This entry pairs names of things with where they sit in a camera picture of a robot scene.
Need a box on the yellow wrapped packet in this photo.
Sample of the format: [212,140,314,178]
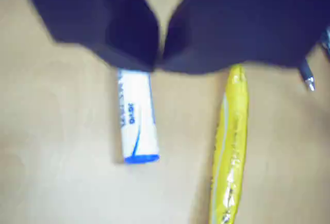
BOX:
[208,63,250,224]

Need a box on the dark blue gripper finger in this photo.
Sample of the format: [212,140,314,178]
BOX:
[19,0,160,72]
[156,0,330,77]

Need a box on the white glue stick blue cap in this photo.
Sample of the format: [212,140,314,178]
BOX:
[117,68,161,165]

